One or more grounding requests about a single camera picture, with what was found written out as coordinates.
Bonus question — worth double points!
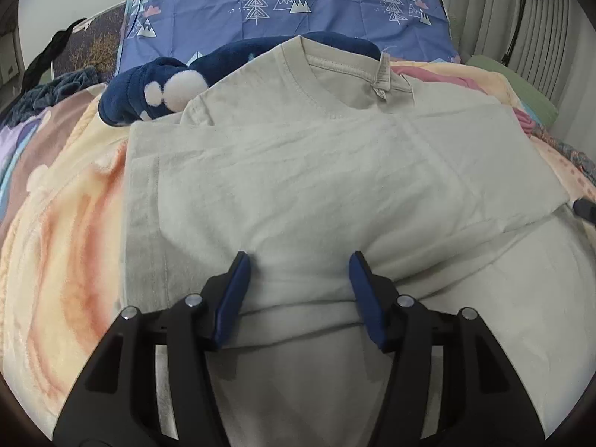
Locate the black floor lamp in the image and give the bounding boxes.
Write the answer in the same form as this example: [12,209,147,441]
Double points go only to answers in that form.
[500,0,550,66]

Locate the beige t-shirt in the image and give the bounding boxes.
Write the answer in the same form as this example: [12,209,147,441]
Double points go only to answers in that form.
[120,35,594,447]

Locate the navy star-print plush garment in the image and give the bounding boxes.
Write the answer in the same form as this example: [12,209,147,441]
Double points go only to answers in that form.
[98,32,383,126]

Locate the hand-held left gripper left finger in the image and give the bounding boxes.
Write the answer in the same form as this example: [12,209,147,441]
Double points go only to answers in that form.
[52,250,253,447]

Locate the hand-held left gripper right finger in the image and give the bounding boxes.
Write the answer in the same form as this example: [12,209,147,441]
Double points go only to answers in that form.
[349,250,545,447]

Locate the white curtain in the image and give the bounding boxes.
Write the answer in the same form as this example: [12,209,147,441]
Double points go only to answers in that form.
[447,0,596,150]

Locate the grey-blue fuzzy cloth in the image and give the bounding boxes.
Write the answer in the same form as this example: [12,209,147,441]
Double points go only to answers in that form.
[0,66,101,126]

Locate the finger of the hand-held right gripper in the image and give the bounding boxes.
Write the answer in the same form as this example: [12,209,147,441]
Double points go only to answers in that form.
[574,198,596,229]

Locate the orange and yellow fleece blanket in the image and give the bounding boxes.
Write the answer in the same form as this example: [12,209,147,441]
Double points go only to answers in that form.
[0,56,596,429]

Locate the dark gold-tree print cloth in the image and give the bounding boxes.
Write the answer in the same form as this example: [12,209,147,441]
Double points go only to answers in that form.
[49,2,129,80]

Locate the blue tree-print pillow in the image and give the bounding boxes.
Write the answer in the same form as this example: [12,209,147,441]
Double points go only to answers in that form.
[118,0,462,89]

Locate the green pillow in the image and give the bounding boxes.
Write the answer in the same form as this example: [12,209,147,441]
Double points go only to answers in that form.
[466,54,559,126]

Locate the black cloth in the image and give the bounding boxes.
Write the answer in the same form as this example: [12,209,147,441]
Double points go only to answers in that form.
[21,18,89,96]

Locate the pink cloth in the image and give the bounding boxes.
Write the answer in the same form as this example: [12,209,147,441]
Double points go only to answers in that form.
[512,107,550,138]

